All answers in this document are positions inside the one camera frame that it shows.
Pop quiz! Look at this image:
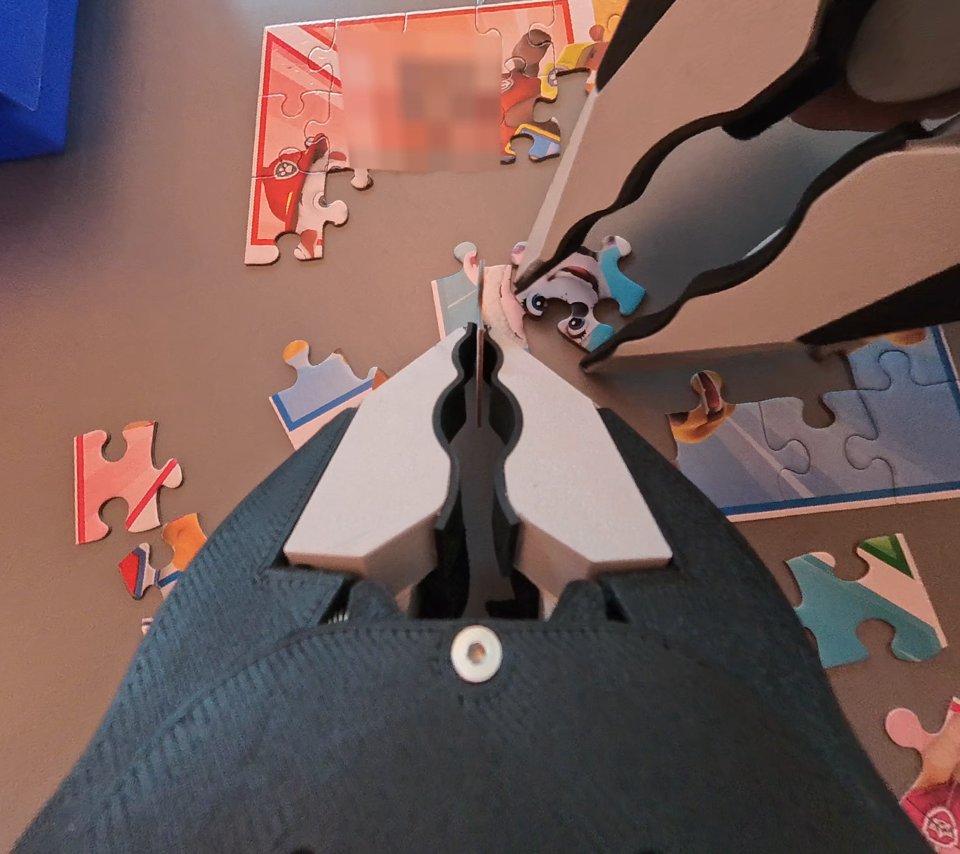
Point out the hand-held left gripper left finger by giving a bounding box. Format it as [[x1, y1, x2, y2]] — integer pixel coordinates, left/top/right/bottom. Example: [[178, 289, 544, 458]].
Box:
[[282, 325, 481, 620]]

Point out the orange tail blue border puzzle piece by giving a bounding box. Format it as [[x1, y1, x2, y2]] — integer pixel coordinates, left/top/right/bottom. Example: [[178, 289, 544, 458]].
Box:
[[847, 325, 960, 405]]

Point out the grey desk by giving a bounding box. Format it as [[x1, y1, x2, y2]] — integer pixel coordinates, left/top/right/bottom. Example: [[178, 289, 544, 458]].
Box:
[[0, 0, 960, 854]]

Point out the pink dog puzzle piece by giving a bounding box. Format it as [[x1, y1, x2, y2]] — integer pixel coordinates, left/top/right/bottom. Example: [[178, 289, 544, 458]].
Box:
[[885, 697, 960, 854]]

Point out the teal green corner puzzle piece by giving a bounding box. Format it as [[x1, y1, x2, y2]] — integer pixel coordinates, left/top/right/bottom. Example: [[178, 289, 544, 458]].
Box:
[[783, 534, 948, 670]]

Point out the red border dog puzzle section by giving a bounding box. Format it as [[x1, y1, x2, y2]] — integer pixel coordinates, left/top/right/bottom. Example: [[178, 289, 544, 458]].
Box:
[[243, 0, 579, 266]]

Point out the yellow border puzzle section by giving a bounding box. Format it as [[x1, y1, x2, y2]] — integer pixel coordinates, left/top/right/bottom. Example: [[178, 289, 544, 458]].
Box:
[[588, 0, 633, 39]]

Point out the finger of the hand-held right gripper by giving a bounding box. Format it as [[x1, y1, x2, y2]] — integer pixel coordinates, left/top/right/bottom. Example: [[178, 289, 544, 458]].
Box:
[[516, 0, 843, 293], [579, 119, 960, 372]]

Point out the white orange puzzle piece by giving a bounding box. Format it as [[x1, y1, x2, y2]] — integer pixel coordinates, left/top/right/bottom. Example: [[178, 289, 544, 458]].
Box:
[[117, 513, 209, 600]]

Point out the yellow dog face puzzle piece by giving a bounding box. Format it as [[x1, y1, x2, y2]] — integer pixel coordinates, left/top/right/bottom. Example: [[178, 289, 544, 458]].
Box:
[[551, 25, 610, 101]]

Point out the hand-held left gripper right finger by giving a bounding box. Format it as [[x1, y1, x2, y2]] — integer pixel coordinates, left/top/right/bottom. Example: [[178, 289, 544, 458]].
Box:
[[481, 328, 675, 620]]

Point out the pink red striped puzzle piece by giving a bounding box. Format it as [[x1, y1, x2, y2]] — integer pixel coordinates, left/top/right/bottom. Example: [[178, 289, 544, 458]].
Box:
[[73, 421, 185, 545]]

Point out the blue white red striped puzzle piece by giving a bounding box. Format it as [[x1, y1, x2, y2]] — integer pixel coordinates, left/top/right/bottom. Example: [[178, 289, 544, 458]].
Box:
[[270, 340, 390, 450]]

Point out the plain blue puzzle piece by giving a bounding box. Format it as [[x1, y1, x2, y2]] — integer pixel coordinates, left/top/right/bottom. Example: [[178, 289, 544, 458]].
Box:
[[840, 374, 960, 506]]

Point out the light blue sky puzzle section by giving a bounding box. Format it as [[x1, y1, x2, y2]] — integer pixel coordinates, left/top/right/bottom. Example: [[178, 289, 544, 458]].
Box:
[[667, 370, 856, 521]]

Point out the blue plastic bin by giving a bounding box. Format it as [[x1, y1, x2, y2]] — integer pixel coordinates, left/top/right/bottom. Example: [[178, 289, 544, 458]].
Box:
[[0, 0, 90, 161]]

